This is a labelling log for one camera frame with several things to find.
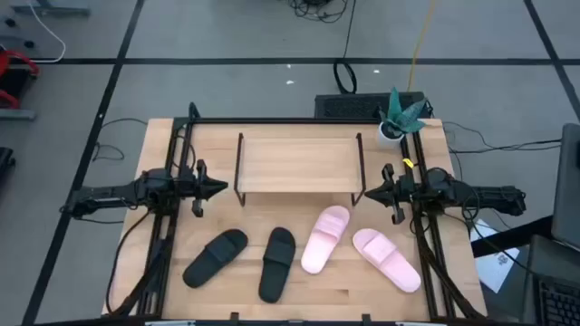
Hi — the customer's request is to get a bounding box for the yellow cable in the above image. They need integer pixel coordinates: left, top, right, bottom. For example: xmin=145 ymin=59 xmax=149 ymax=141
xmin=406 ymin=0 xmax=439 ymax=93

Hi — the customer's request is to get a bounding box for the black aluminium table frame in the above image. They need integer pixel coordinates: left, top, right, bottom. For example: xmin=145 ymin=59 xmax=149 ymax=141
xmin=103 ymin=101 xmax=488 ymax=321

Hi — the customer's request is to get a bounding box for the black laptop keyboard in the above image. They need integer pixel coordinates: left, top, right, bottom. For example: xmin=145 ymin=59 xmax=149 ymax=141
xmin=520 ymin=235 xmax=580 ymax=326

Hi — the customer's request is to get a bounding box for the black cable tangle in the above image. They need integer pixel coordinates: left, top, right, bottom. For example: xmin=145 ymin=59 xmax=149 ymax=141
xmin=287 ymin=0 xmax=350 ymax=24

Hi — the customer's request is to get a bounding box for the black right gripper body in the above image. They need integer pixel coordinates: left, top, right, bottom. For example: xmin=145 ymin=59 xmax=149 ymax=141
xmin=382 ymin=163 xmax=411 ymax=225

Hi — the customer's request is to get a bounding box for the black coiled floor cable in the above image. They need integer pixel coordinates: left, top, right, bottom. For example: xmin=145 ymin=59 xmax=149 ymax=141
xmin=333 ymin=0 xmax=359 ymax=95

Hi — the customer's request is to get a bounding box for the black object at floor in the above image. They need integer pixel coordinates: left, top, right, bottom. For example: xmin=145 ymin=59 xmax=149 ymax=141
xmin=0 ymin=147 xmax=17 ymax=182

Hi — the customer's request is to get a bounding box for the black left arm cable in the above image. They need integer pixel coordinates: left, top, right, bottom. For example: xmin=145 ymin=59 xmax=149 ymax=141
xmin=105 ymin=210 xmax=153 ymax=316

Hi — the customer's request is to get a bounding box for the red and black cart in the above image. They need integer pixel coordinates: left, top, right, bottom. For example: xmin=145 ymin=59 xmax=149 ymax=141
xmin=0 ymin=48 xmax=41 ymax=110

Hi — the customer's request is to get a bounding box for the thin black floor cable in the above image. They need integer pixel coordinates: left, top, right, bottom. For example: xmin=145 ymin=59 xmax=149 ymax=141
xmin=441 ymin=120 xmax=563 ymax=155
xmin=92 ymin=117 xmax=149 ymax=163

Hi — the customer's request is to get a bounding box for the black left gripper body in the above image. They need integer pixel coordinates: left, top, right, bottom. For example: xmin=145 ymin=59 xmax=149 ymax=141
xmin=188 ymin=158 xmax=210 ymax=217

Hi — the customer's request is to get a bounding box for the grey monitor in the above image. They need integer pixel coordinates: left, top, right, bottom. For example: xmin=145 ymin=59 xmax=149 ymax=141
xmin=551 ymin=122 xmax=580 ymax=253

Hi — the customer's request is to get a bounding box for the white cable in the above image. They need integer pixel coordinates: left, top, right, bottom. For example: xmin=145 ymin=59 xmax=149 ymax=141
xmin=26 ymin=0 xmax=67 ymax=64

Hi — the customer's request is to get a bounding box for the white paper sheet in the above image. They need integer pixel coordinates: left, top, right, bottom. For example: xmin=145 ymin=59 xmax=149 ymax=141
xmin=469 ymin=219 xmax=521 ymax=294

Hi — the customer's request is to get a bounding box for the wooden shelf with metal frame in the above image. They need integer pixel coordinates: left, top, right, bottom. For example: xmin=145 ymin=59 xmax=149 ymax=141
xmin=233 ymin=131 xmax=367 ymax=208

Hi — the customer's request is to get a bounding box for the grey flat platform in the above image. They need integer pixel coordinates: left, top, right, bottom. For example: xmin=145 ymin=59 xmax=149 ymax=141
xmin=0 ymin=108 xmax=36 ymax=121

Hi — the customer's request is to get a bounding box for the pink slide sandal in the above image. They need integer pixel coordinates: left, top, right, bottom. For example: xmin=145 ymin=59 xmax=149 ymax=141
xmin=352 ymin=227 xmax=422 ymax=294
xmin=300 ymin=205 xmax=352 ymax=275

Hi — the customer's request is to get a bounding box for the grey metal foot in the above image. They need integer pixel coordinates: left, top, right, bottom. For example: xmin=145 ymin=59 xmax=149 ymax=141
xmin=11 ymin=0 xmax=92 ymax=17

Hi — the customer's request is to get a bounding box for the green plant in white pot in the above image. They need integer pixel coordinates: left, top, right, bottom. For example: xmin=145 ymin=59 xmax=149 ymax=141
xmin=377 ymin=85 xmax=430 ymax=150

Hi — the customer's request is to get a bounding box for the black slide sandal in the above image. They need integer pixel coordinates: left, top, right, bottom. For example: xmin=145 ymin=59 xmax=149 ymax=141
xmin=181 ymin=228 xmax=249 ymax=290
xmin=257 ymin=226 xmax=297 ymax=304

